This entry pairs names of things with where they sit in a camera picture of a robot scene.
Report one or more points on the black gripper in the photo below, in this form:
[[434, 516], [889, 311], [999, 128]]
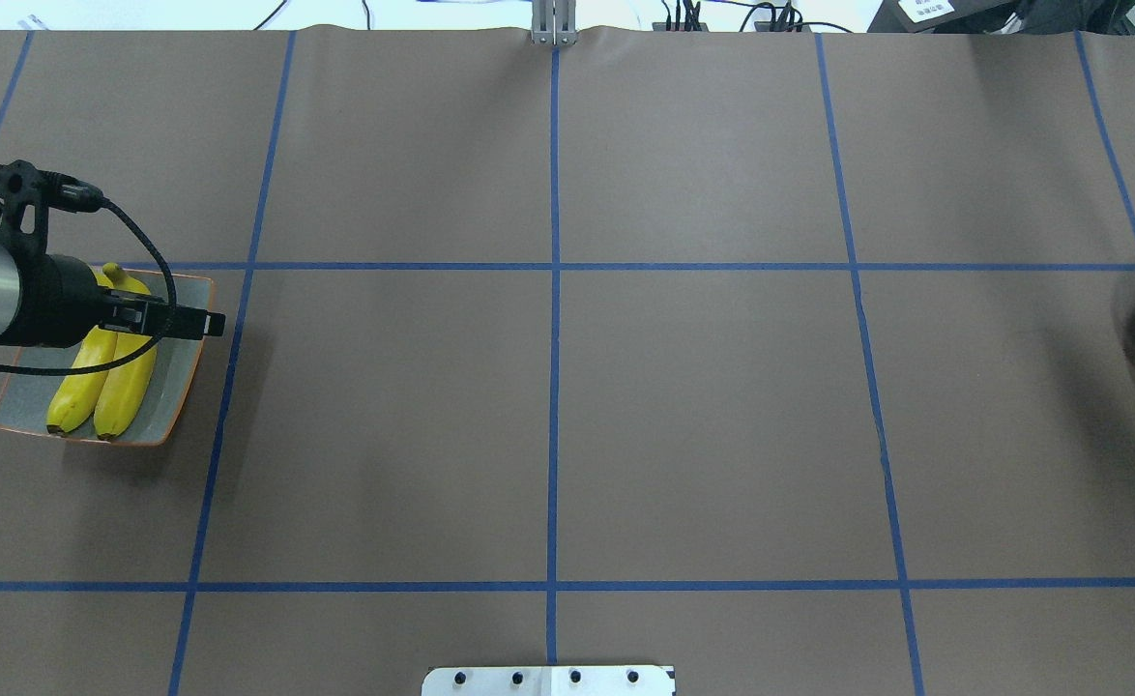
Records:
[[63, 301]]

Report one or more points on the yellow banana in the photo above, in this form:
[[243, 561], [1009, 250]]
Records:
[[75, 399], [125, 387]]

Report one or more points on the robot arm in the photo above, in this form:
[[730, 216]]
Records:
[[10, 296]]

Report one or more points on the black label printer box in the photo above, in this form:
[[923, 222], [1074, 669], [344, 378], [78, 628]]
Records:
[[918, 17]]

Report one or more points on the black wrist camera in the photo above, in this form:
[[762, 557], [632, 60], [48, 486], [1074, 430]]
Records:
[[28, 195]]

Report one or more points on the aluminium frame post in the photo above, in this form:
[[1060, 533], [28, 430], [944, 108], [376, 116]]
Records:
[[553, 23]]

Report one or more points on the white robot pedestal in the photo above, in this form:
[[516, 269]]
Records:
[[640, 679]]

